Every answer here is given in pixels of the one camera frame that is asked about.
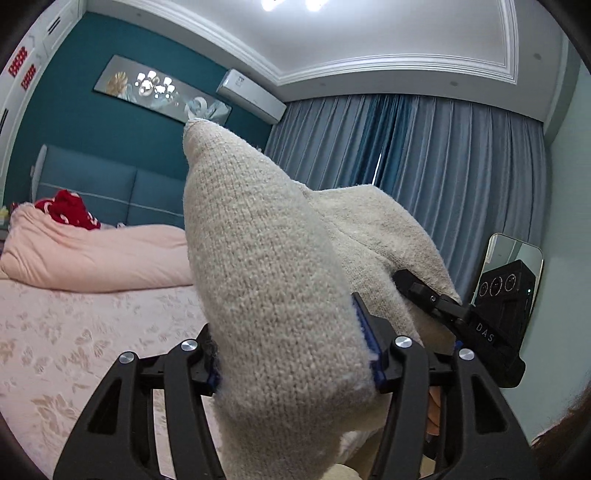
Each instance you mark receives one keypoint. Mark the red garment on bed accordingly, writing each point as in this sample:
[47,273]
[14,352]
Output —
[68,208]

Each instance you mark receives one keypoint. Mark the white air conditioner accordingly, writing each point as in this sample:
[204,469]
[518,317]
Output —
[248,95]

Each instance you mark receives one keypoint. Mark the smartphone on gripper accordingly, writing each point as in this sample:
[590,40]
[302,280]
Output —
[507,289]

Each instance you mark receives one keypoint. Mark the pink folded duvet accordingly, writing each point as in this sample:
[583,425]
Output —
[42,253]

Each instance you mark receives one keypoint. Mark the framed wall picture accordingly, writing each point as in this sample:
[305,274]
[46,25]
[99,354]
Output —
[149,88]

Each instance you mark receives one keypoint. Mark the blue grey curtain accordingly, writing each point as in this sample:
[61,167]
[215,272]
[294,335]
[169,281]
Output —
[465,171]

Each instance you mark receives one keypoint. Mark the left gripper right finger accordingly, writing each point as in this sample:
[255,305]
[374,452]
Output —
[401,368]

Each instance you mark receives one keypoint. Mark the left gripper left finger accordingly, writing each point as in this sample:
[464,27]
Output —
[188,376]

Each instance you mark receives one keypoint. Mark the blue upholstered headboard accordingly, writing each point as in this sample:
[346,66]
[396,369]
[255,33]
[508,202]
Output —
[113,192]

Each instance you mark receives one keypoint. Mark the pink floral bed sheet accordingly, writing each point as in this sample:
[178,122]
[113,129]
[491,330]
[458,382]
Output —
[57,346]

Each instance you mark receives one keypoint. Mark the beige knit heart sweater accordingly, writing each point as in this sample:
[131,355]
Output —
[276,265]

